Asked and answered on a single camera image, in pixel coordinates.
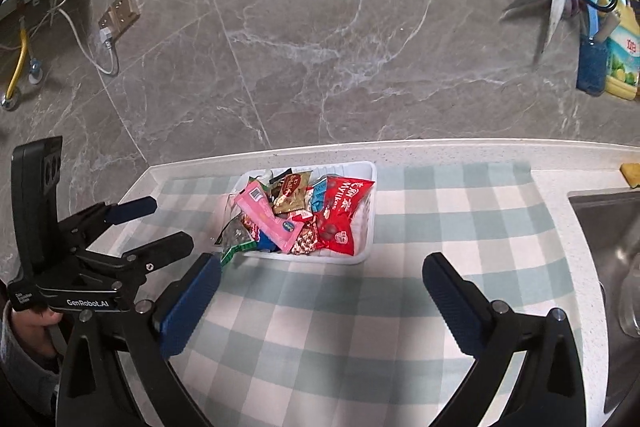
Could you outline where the wall socket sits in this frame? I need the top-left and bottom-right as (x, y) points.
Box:
(97, 0), (141, 42)

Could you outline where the glass bowl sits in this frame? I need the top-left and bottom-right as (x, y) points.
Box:
(617, 249), (640, 338)

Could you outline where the green white checked tablecloth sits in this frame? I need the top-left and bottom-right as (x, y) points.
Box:
(100, 161), (573, 427)

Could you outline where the yellow hose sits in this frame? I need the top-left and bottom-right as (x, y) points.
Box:
(0, 27), (30, 110)

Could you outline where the black snack packet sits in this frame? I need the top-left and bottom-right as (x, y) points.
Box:
(260, 167), (296, 195)

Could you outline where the silver snack packet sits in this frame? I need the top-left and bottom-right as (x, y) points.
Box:
(216, 213), (258, 267)

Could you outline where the person's left hand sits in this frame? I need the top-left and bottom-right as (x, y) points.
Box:
(10, 307), (64, 359)

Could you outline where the yellow dish soap bottle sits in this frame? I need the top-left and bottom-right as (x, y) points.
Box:
(602, 0), (640, 100)

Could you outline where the red snack packet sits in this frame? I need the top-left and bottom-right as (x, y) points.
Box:
(315, 176), (376, 256)

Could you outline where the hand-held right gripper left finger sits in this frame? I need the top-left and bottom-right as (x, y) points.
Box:
(55, 252), (223, 427)

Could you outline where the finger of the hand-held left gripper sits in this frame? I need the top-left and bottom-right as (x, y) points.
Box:
(57, 196), (158, 248)
(85, 231), (195, 288)

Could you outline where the red white patterned packet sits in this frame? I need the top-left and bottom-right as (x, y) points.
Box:
(290, 217), (321, 255)

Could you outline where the white plastic tray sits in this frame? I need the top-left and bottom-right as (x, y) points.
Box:
(212, 160), (377, 265)

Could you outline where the pink snack packet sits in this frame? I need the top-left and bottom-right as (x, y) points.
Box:
(235, 181), (307, 254)

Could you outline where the steel sink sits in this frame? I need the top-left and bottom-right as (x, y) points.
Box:
(567, 189), (640, 413)

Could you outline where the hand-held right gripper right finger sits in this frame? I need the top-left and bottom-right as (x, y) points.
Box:
(421, 252), (588, 427)

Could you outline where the blue utensil holder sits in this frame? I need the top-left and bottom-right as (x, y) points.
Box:
(576, 34), (611, 96)

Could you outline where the light blue snack packet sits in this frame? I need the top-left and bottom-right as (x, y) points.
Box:
(309, 179), (328, 212)

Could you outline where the brown gold snack packet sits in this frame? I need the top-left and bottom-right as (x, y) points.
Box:
(272, 172), (312, 215)

